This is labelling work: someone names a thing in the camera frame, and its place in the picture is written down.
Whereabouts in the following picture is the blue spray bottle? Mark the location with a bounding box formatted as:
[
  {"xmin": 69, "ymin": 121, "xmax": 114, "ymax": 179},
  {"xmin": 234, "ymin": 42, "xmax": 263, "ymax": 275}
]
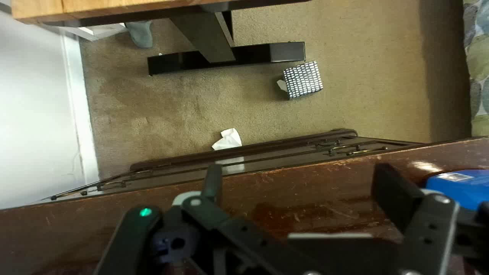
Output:
[{"xmin": 425, "ymin": 170, "xmax": 489, "ymax": 211}]

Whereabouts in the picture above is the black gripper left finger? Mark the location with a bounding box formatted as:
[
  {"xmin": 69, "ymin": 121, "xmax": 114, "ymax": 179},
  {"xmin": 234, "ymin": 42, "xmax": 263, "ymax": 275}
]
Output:
[{"xmin": 181, "ymin": 163, "xmax": 292, "ymax": 275}]

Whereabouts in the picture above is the white crumpled tissue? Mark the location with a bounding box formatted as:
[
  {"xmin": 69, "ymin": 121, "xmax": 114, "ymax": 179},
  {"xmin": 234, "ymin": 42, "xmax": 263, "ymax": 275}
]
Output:
[{"xmin": 211, "ymin": 127, "xmax": 245, "ymax": 153}]

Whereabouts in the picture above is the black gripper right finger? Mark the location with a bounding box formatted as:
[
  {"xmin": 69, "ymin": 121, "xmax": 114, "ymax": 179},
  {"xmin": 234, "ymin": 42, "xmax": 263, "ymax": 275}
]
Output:
[{"xmin": 372, "ymin": 163, "xmax": 462, "ymax": 275}]

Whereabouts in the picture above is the dark wooden dresser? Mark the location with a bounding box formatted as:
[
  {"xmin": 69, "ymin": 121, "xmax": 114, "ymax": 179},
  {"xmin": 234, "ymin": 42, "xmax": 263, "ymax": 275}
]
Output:
[{"xmin": 0, "ymin": 137, "xmax": 489, "ymax": 275}]

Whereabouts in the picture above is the bed with floral bedspread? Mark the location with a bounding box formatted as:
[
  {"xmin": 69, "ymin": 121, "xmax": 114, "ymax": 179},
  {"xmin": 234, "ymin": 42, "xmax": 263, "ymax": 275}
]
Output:
[{"xmin": 462, "ymin": 0, "xmax": 489, "ymax": 138}]

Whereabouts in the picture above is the black metal shoe rack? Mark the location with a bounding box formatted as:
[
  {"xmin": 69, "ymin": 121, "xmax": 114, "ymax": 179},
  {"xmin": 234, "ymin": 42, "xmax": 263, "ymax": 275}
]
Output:
[{"xmin": 51, "ymin": 127, "xmax": 430, "ymax": 202}]

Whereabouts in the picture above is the silver patterned box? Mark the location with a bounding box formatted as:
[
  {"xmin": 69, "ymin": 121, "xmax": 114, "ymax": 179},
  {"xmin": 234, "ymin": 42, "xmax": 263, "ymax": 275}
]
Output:
[{"xmin": 275, "ymin": 60, "xmax": 326, "ymax": 101}]

